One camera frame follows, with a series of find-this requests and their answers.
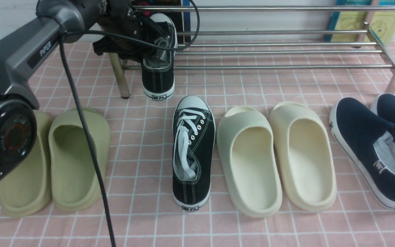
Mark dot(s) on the green slide sandal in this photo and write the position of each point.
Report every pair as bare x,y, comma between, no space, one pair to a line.
74,181
27,189

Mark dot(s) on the pink checkered floor mat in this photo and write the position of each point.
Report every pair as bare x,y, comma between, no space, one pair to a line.
138,180

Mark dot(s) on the teal yellow book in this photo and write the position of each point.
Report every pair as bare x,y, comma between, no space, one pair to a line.
383,23

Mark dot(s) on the cream slide sandal left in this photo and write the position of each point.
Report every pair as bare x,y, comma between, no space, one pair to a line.
245,147

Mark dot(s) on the cream slide sandal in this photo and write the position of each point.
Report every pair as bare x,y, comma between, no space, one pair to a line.
245,147
304,156

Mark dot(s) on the green slide sandal right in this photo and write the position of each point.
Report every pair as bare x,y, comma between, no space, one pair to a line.
74,181

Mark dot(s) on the metal shoe rack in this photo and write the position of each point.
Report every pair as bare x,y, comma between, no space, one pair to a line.
367,31

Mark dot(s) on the navy slip-on shoe left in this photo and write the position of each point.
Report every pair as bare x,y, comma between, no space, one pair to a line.
369,141

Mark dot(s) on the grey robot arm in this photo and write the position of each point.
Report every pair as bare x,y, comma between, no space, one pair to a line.
24,50

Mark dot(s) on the black canvas sneaker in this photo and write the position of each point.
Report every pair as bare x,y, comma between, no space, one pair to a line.
194,133
157,70

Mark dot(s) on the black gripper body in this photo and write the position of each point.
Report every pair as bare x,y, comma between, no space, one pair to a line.
121,18

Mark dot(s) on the cream slide sandal right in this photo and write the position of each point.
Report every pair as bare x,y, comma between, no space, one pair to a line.
304,156

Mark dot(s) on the green slide sandal left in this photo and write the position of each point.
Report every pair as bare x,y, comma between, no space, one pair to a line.
27,189

